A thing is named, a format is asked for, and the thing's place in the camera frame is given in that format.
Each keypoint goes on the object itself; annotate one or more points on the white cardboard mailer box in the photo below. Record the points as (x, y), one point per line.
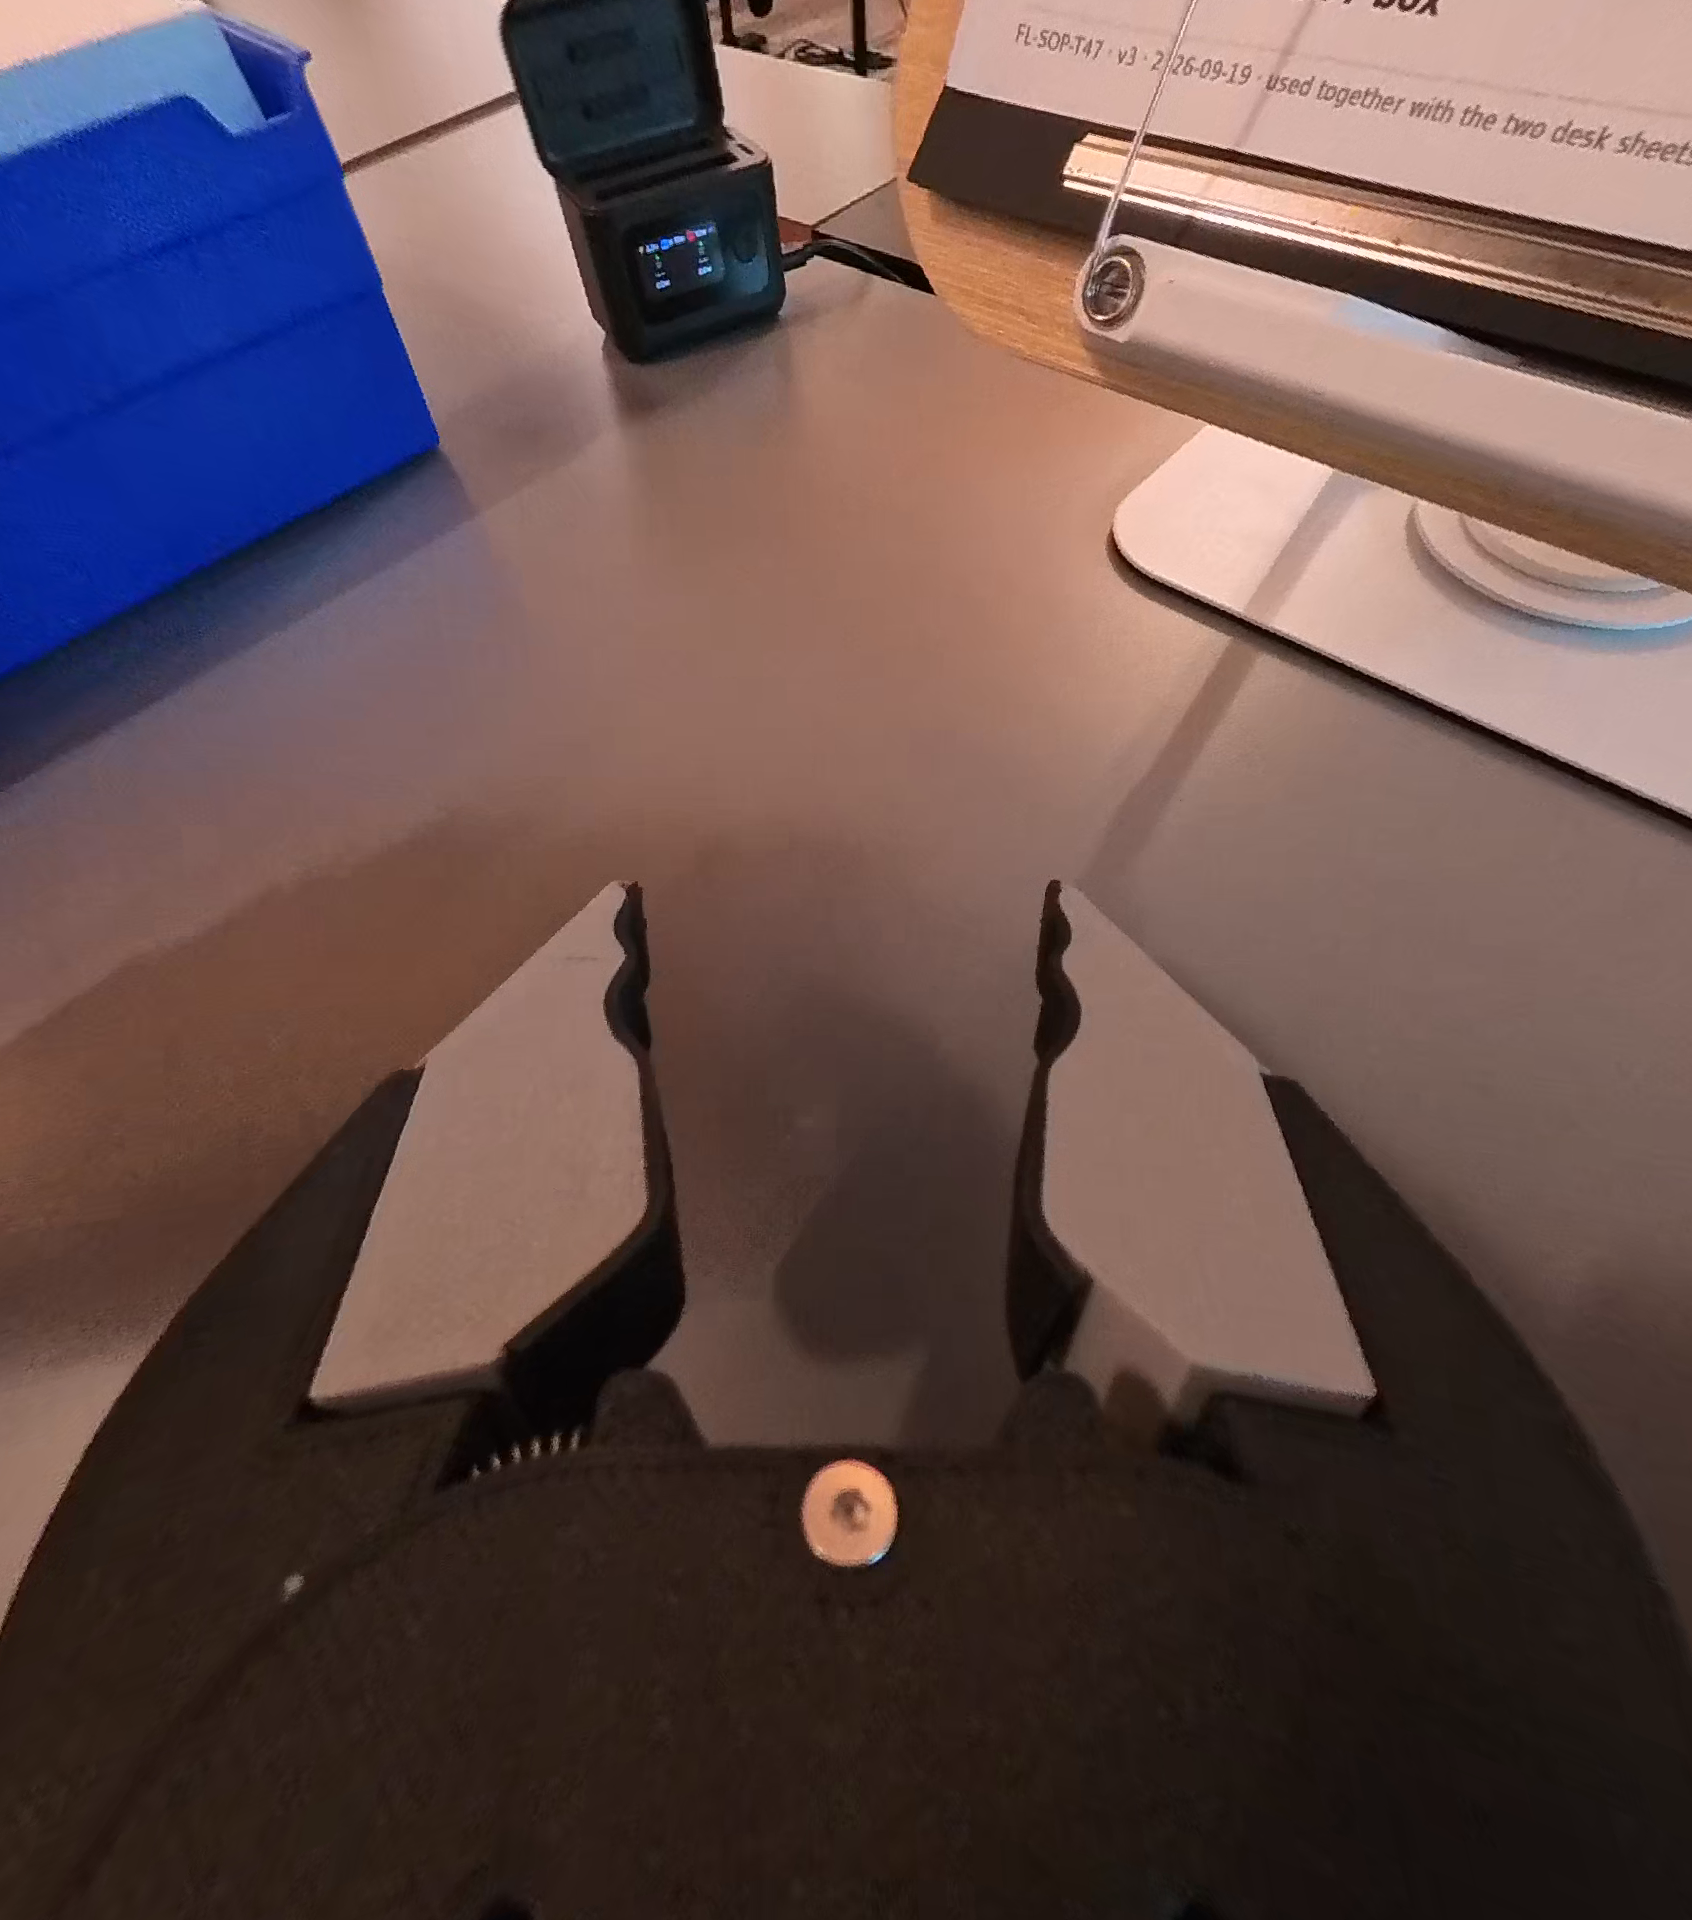
(66, 103)

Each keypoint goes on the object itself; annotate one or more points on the printed instruction sheet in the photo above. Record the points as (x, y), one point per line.
(1386, 89)

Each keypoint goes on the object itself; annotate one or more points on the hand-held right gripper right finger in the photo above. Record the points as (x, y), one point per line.
(1192, 1216)

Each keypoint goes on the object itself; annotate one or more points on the instruction sheet on stand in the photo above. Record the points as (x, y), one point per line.
(1386, 403)

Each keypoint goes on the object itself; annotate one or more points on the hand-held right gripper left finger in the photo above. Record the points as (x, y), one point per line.
(501, 1202)

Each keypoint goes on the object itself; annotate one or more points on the black charging case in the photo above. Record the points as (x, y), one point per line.
(679, 255)

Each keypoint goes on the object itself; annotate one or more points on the blue plastic bin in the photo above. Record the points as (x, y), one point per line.
(111, 450)

